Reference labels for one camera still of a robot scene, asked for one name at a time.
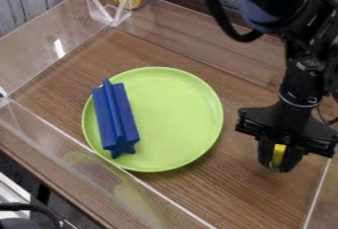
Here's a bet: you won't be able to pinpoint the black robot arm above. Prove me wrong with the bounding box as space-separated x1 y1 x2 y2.
205 0 338 173

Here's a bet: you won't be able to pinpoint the blue plastic block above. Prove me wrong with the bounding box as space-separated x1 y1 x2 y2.
93 79 141 159

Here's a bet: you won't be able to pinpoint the black cable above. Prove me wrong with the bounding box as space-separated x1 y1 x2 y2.
0 202 67 229

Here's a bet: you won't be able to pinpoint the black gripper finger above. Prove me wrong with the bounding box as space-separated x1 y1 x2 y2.
281 146 305 173
258 136 276 168

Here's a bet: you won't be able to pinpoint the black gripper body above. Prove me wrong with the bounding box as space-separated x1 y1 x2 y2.
236 103 338 158

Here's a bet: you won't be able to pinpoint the yellow toy banana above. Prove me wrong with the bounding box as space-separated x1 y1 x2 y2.
270 144 286 172

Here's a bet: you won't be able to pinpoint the clear acrylic tray walls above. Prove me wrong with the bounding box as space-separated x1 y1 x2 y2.
0 0 338 229

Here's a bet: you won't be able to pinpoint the green round plate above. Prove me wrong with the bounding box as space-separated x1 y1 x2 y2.
82 67 224 173

